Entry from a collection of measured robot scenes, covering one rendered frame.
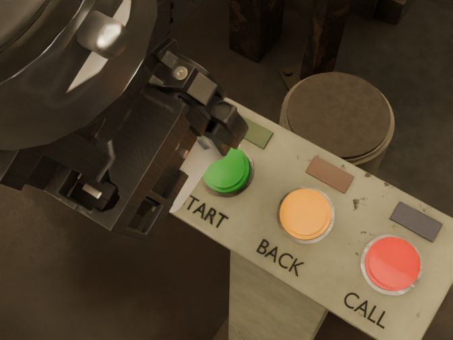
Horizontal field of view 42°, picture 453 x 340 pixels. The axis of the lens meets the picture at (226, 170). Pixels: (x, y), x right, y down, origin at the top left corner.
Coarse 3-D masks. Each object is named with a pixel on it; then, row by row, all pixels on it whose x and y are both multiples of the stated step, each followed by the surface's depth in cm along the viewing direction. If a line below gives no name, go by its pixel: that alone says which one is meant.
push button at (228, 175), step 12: (228, 156) 48; (240, 156) 48; (216, 168) 48; (228, 168) 48; (240, 168) 47; (204, 180) 48; (216, 180) 48; (228, 180) 47; (240, 180) 47; (228, 192) 48
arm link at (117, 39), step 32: (96, 0) 15; (128, 0) 16; (64, 32) 14; (96, 32) 15; (128, 32) 16; (32, 64) 14; (64, 64) 15; (96, 64) 16; (128, 64) 17; (0, 96) 14; (32, 96) 15; (64, 96) 16; (96, 96) 17; (0, 128) 16; (32, 128) 16; (64, 128) 17
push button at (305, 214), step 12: (300, 192) 46; (312, 192) 46; (288, 204) 46; (300, 204) 46; (312, 204) 46; (324, 204) 46; (288, 216) 46; (300, 216) 46; (312, 216) 46; (324, 216) 45; (288, 228) 46; (300, 228) 46; (312, 228) 45; (324, 228) 45
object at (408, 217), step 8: (400, 208) 45; (408, 208) 45; (392, 216) 45; (400, 216) 45; (408, 216) 45; (416, 216) 45; (424, 216) 45; (400, 224) 45; (408, 224) 45; (416, 224) 45; (424, 224) 45; (432, 224) 45; (440, 224) 45; (416, 232) 45; (424, 232) 45; (432, 232) 44; (432, 240) 44
